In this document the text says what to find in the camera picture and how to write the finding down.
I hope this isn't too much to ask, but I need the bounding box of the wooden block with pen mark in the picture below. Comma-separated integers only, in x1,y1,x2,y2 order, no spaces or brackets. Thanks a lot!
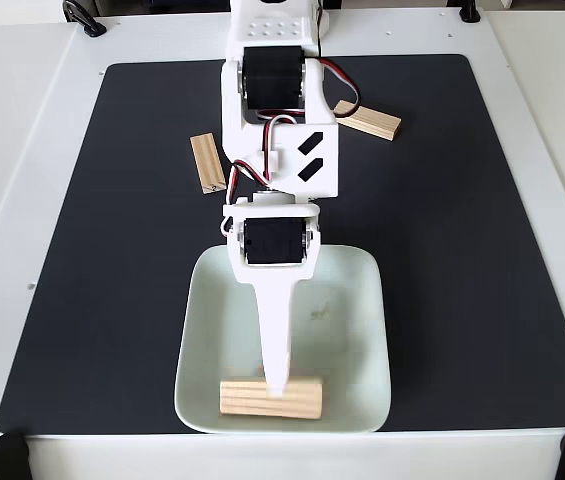
189,132,227,195

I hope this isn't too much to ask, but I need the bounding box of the pale green square plate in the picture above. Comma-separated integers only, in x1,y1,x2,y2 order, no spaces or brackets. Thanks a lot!
173,243,393,435

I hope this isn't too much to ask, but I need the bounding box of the black rubber mat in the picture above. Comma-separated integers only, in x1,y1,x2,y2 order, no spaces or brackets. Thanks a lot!
0,53,565,435

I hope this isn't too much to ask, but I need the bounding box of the black table clamp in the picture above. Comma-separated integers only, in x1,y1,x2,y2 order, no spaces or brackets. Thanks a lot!
61,0,108,39
459,0,482,24

